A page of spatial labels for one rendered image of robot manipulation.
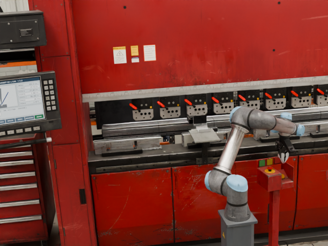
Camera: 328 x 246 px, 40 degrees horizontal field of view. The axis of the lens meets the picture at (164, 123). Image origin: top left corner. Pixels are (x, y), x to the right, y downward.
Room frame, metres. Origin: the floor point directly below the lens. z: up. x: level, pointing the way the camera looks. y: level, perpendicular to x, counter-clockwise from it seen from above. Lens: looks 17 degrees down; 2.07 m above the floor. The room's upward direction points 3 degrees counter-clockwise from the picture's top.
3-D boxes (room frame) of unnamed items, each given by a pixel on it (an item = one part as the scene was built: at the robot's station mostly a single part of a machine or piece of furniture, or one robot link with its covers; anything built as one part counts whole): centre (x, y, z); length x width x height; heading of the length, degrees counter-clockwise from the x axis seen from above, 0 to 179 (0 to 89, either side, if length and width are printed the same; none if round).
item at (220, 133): (3.25, -0.33, 0.92); 0.39 x 0.06 x 0.10; 96
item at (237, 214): (2.31, -0.39, 0.82); 0.15 x 0.15 x 0.10
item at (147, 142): (3.19, 0.28, 0.92); 0.50 x 0.06 x 0.10; 96
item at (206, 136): (3.10, -0.29, 1.00); 0.26 x 0.18 x 0.01; 6
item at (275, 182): (2.91, -0.76, 0.75); 0.20 x 0.16 x 0.18; 107
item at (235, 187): (2.31, -0.39, 0.94); 0.13 x 0.12 x 0.14; 43
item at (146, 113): (3.20, 0.15, 1.20); 0.15 x 0.09 x 0.17; 96
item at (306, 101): (3.32, -1.04, 1.20); 0.15 x 0.09 x 0.17; 96
